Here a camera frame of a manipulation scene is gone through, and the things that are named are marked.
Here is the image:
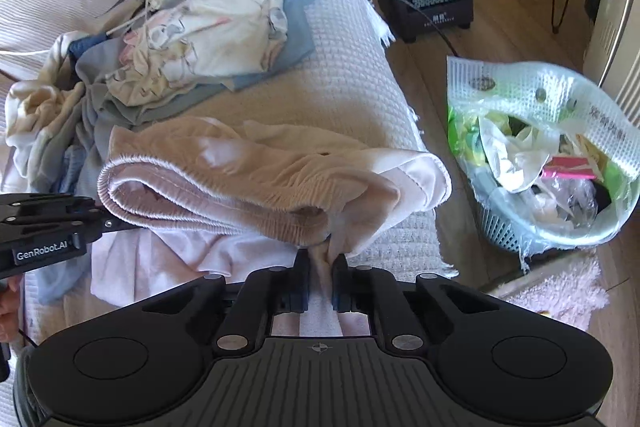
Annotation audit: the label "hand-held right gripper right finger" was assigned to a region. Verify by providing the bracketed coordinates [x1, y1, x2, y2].
[330, 253, 502, 352]

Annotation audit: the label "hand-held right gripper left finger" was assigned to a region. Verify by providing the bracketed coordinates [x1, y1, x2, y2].
[141, 251, 312, 354]

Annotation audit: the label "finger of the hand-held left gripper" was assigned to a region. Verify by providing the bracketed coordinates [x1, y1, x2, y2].
[0, 209, 124, 242]
[0, 193, 105, 217]

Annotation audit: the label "pink pants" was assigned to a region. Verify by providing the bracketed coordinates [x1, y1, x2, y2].
[90, 116, 453, 339]

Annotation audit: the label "person's left hand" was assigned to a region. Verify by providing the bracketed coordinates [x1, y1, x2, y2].
[0, 279, 23, 347]

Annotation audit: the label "white cream hooded garment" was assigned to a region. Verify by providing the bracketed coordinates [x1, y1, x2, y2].
[5, 31, 88, 192]

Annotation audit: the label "white plastic basket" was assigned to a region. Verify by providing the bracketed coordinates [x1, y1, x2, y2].
[472, 177, 626, 270]

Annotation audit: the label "pink fluffy rug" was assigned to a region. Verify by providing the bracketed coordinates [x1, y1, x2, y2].
[486, 251, 612, 335]

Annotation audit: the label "clear plastic bag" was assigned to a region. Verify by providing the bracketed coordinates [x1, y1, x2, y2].
[446, 56, 640, 258]

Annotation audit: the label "light blue cloth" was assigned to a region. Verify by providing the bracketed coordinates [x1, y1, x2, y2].
[227, 0, 323, 92]

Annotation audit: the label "white ribbed appliance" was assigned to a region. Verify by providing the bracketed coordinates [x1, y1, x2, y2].
[582, 0, 640, 130]

